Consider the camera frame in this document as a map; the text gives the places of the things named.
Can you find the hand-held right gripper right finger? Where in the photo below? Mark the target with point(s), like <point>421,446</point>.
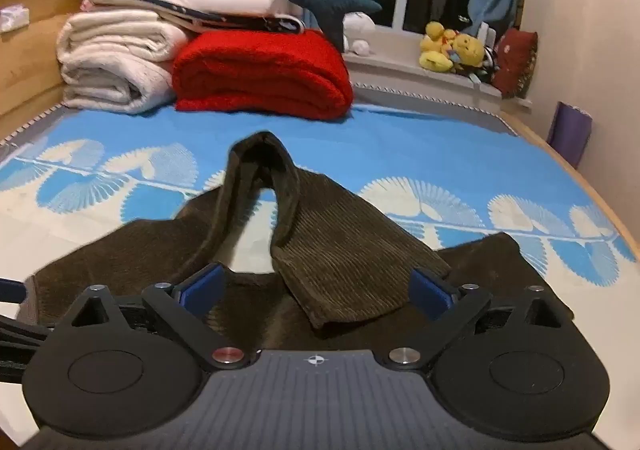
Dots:
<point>426,292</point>

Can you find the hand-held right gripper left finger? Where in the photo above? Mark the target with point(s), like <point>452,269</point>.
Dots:
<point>204,289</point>

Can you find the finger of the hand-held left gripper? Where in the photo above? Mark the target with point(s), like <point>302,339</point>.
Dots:
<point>11,291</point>
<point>20,337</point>

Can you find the blue white patterned bedsheet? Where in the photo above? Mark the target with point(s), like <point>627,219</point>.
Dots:
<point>425,149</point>

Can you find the purple rolled mat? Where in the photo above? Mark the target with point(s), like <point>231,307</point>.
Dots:
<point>570,132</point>

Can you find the red folded blanket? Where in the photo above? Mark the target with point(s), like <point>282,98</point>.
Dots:
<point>260,74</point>

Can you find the white window sill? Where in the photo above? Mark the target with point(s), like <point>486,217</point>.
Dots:
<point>400,69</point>

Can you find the yellow bear plush toy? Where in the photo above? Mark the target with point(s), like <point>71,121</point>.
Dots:
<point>470,49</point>

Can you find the red cushion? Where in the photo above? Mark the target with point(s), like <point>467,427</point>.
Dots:
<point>515,62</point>

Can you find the cream folded quilt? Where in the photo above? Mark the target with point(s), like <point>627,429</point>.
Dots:
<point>110,59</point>

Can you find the tissue pack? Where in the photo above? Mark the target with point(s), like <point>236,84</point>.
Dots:
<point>14,18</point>

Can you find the white plush toy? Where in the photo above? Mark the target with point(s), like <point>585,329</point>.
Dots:
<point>358,27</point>

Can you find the white folded bedding stack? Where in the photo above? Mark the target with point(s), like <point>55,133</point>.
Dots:
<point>281,23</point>

